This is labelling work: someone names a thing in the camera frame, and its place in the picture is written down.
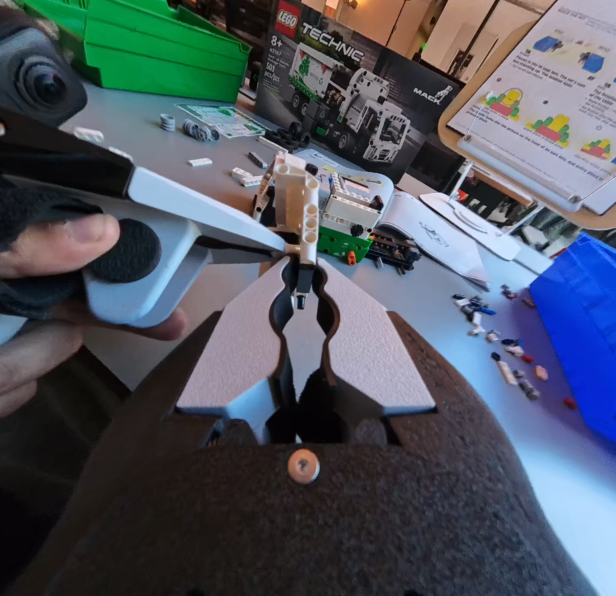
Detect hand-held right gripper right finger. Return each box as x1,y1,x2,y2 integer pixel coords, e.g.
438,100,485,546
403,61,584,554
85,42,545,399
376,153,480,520
312,258,437,431

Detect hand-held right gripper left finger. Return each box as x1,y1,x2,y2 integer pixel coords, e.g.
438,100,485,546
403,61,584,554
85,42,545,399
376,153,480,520
175,256,295,445

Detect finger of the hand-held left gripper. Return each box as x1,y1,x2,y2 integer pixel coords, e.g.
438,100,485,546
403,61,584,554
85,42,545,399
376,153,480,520
128,166,291,266

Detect white lego panel assembly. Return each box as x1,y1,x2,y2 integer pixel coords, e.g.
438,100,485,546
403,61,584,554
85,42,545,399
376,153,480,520
252,151,321,311

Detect cluster of black lego tires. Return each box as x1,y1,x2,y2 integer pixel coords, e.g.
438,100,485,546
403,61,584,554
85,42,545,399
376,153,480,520
266,121,312,153

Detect pile of small lego parts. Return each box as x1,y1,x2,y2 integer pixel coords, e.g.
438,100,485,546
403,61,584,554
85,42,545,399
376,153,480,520
451,282,579,411

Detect white green lego truck model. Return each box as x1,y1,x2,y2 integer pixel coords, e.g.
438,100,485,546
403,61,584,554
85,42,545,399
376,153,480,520
308,163,423,275

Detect dark lego set box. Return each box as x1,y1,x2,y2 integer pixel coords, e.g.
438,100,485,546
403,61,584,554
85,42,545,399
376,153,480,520
254,0,466,185

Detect person's left hand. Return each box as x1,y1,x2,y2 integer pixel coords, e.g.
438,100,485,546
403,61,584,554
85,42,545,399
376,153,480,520
0,215,189,418

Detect green white sticker sheet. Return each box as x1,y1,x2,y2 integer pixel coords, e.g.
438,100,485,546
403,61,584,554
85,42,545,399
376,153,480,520
174,103,269,140

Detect open instruction booklet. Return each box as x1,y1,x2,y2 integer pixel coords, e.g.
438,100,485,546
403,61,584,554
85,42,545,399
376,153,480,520
293,148,492,291

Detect white document holder stand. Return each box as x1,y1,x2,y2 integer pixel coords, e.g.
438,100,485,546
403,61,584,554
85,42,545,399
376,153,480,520
419,0,616,275

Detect blue plastic bin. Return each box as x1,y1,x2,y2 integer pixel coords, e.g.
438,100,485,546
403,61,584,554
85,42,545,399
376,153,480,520
528,231,616,444

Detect printed instruction sheet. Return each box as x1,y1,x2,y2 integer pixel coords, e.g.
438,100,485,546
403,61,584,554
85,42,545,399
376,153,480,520
448,0,616,217

